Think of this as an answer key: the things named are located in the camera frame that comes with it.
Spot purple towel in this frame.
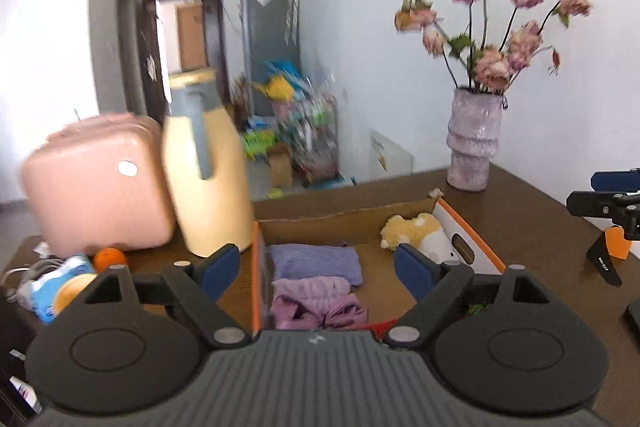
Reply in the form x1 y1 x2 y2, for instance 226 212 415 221
269 244 363 288

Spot blue and white wipes pack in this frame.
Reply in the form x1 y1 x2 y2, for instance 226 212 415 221
30 257 96 323

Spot brown wooden door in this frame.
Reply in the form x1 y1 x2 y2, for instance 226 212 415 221
175 4 208 72

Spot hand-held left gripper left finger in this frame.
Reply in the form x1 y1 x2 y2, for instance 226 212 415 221
84 244 252 350

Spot black paper bag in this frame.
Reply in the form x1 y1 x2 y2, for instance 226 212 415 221
0 292 46 413

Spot orange fruit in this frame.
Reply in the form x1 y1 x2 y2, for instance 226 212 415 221
93 248 128 273

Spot dried pink roses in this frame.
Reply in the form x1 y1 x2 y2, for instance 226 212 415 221
395 0 593 95

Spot yellow thermos jug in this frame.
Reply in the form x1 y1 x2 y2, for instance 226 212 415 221
161 69 255 258

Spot lavender fluffy towel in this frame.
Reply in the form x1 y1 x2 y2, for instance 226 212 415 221
271 276 370 332

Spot yellow and white plush toy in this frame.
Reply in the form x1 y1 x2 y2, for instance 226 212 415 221
380 213 458 265

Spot lilac textured vase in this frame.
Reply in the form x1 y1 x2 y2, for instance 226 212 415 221
446 88 505 192

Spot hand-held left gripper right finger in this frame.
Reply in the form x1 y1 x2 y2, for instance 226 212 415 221
384 243 555 349

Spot red and orange cardboard box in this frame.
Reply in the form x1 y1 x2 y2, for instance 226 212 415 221
250 198 506 343

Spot pink suitcase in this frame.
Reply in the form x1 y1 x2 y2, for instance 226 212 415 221
20 114 176 258

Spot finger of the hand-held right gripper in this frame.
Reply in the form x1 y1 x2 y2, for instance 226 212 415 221
567 191 640 215
591 168 640 192

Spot grey refrigerator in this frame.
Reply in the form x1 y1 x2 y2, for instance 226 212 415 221
239 0 301 128

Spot pile of household clutter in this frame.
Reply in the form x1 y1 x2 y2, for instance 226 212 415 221
232 62 356 198

